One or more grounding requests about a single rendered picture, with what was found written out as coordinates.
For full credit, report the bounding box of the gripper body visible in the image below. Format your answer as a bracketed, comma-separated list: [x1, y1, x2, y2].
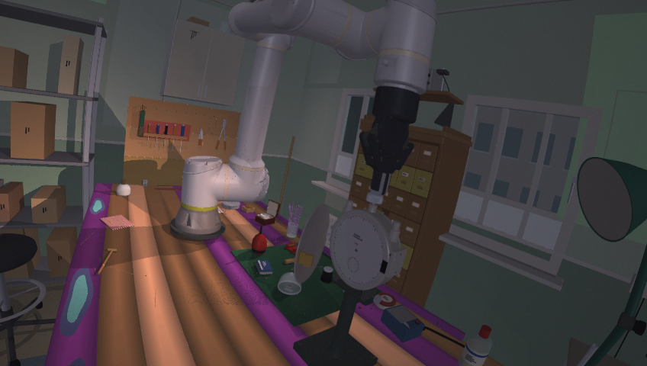
[370, 85, 423, 153]

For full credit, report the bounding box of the cardboard box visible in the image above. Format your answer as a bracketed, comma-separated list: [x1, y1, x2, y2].
[48, 34, 85, 96]
[31, 185, 67, 225]
[46, 226, 79, 278]
[0, 181, 25, 223]
[9, 101, 57, 161]
[0, 46, 31, 90]

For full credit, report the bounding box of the small wooden hammer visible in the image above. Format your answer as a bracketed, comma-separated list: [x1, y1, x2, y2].
[95, 247, 119, 277]

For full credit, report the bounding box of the white loupe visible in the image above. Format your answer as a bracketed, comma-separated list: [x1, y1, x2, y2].
[276, 271, 303, 297]

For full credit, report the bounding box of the blue box with red button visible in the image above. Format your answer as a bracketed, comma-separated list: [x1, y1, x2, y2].
[380, 303, 426, 343]

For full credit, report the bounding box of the brown wooden rod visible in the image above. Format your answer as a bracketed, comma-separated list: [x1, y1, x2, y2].
[278, 136, 298, 209]

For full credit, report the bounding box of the red screwdriver rack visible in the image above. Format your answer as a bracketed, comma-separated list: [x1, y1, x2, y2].
[142, 119, 192, 143]

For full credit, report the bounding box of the orange pegboard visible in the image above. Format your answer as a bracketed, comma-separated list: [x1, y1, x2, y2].
[123, 95, 242, 188]

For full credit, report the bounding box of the glass beaker with tools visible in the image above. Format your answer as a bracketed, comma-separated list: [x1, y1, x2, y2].
[285, 203, 304, 239]

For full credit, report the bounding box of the white bottle with red cap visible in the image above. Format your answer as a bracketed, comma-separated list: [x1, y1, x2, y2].
[458, 324, 494, 366]

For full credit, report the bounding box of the green bench mat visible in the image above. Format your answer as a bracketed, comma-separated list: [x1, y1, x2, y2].
[230, 246, 346, 327]

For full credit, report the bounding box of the silver stopwatch lid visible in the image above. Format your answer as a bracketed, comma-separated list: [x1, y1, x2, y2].
[294, 204, 332, 285]

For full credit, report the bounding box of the small grey device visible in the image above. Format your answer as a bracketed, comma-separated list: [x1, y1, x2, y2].
[427, 67, 452, 94]

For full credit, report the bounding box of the grey wall cupboard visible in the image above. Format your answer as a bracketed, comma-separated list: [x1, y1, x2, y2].
[161, 16, 248, 107]

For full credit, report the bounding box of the black stool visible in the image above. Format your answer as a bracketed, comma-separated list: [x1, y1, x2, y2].
[0, 233, 47, 366]

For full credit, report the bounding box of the black stopwatch stand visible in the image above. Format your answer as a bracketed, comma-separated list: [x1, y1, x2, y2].
[293, 287, 381, 366]

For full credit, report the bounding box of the small open wooden box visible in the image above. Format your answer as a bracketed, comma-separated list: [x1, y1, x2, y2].
[254, 200, 282, 226]

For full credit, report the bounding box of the green desk lamp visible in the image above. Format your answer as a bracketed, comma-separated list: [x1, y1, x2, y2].
[576, 156, 647, 366]

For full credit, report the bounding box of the silver stopwatch case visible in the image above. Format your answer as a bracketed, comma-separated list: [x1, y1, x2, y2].
[329, 203, 407, 300]

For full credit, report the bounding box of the brown wall shelf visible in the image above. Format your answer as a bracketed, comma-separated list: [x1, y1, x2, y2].
[419, 89, 465, 128]

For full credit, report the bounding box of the large white window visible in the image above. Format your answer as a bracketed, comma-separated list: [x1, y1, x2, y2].
[438, 94, 604, 293]

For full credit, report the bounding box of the grey metal shelf unit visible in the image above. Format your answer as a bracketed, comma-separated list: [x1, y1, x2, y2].
[0, 2, 108, 284]

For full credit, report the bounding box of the brown wooden drawer cabinet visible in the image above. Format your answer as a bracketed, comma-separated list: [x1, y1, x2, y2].
[348, 114, 474, 309]

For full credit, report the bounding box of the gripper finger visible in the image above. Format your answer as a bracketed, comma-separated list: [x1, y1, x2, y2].
[360, 128, 385, 195]
[382, 141, 414, 195]

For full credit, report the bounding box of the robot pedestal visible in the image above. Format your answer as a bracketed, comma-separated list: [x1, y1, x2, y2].
[169, 204, 227, 242]

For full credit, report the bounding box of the red rubber blower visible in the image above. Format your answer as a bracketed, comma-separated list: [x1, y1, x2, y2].
[251, 227, 269, 254]

